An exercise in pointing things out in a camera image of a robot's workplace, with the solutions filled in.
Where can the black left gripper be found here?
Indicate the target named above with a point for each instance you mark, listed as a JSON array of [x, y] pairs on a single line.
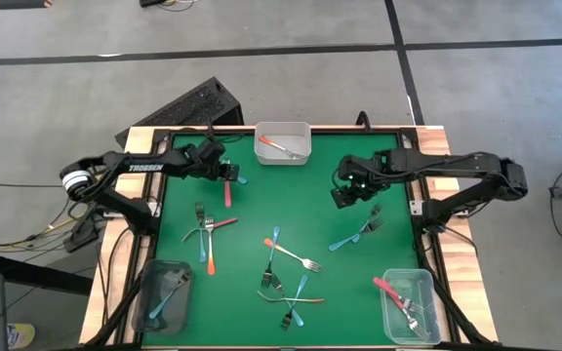
[[203, 168]]

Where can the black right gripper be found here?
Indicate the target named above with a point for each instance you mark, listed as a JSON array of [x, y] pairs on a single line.
[[369, 170]]

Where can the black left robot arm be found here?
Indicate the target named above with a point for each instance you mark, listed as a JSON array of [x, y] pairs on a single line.
[[144, 168]]

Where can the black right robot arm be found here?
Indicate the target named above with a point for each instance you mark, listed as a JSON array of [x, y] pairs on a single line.
[[456, 163]]

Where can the white plastic bin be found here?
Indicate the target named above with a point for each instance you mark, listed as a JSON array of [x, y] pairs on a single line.
[[266, 156]]

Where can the green table mat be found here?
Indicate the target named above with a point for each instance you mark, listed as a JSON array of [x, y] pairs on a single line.
[[310, 205]]

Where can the black perforated case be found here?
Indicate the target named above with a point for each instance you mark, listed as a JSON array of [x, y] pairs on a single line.
[[188, 107]]

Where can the clear plastic bin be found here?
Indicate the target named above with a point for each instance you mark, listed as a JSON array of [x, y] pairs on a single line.
[[427, 292]]

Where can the wooden table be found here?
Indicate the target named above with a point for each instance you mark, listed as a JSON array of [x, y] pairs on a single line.
[[476, 292]]

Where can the dark translucent plastic bin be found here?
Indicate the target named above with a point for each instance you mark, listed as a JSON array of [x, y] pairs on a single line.
[[142, 312]]

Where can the yellow sandal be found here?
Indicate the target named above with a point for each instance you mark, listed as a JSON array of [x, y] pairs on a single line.
[[22, 336]]

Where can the black bar orange ends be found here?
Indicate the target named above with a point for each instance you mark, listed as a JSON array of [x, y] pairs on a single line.
[[22, 4]]

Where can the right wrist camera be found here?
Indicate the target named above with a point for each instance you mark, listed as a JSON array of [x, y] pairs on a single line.
[[343, 173]]

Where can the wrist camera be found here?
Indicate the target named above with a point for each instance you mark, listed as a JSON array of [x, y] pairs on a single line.
[[211, 148], [343, 173]]

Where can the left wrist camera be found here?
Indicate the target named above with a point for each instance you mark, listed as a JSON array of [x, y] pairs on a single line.
[[211, 148]]

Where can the black table frame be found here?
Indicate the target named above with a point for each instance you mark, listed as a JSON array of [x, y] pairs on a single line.
[[359, 131]]

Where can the silver metal bracket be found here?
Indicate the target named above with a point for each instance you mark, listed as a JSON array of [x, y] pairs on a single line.
[[155, 209], [416, 208]]

